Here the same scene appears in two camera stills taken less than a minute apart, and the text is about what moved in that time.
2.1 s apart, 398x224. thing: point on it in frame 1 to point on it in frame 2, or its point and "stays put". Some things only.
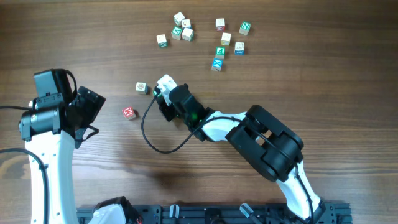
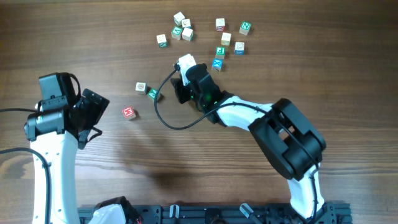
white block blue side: x=239 y=48 stays put
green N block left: x=161 y=40 stays put
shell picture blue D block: x=142 y=88 stays put
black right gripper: x=163 y=108 to x=179 y=89
